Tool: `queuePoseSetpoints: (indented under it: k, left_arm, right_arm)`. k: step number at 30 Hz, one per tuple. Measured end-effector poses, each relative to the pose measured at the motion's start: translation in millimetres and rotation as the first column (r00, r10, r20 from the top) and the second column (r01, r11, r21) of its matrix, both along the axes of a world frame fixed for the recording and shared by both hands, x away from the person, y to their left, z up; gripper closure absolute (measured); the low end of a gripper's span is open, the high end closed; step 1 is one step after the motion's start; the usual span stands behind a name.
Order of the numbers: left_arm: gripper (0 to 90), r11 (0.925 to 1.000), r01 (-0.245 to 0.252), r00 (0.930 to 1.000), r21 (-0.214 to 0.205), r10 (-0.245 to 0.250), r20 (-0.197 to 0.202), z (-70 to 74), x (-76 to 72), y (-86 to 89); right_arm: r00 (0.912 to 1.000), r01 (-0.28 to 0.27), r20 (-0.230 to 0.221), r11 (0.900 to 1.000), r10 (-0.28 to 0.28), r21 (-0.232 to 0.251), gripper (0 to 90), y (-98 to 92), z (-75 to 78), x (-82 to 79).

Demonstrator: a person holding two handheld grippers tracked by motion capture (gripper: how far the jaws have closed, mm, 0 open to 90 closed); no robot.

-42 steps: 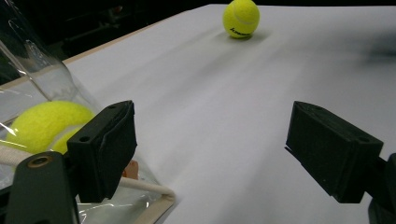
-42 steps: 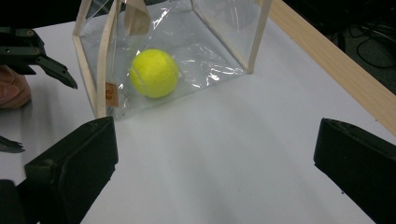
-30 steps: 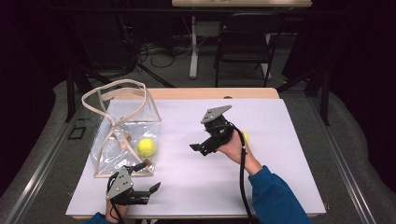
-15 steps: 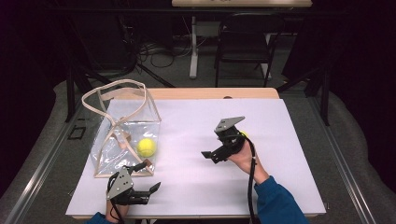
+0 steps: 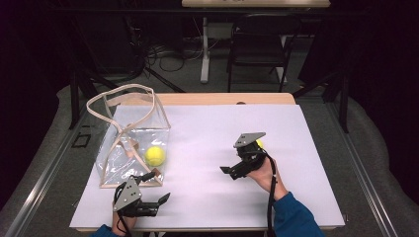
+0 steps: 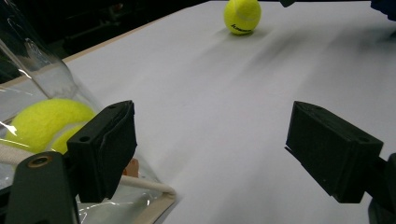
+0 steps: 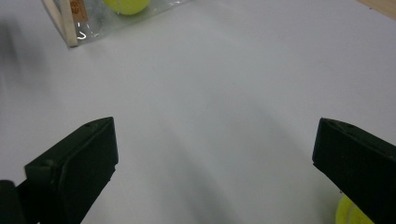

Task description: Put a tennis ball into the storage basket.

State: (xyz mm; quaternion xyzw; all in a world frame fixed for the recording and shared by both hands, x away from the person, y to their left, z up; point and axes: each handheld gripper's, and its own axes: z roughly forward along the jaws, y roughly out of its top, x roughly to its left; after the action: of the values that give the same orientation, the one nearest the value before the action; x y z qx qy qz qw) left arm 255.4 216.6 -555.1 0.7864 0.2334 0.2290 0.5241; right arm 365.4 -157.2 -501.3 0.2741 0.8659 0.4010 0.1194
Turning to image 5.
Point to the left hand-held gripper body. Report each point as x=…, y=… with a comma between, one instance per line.
x=129, y=195

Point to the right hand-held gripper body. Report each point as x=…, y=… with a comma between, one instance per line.
x=248, y=139

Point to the yellow tennis ball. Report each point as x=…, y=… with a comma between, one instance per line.
x=154, y=156
x=260, y=143

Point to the clear plastic tote bag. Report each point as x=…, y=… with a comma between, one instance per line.
x=115, y=164

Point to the person's left hand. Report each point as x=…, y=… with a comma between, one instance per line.
x=124, y=224

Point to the person's right hand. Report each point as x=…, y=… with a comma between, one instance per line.
x=263, y=176

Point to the white table mat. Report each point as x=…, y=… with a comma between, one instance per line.
x=204, y=131

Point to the white-legged background desk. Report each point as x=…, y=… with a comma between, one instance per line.
x=205, y=65

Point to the black chair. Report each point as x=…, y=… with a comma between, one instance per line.
x=257, y=49

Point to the black metal stand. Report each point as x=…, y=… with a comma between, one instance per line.
x=74, y=98
x=344, y=105

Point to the aluminium floor rail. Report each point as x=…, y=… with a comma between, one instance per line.
x=36, y=194
x=365, y=184

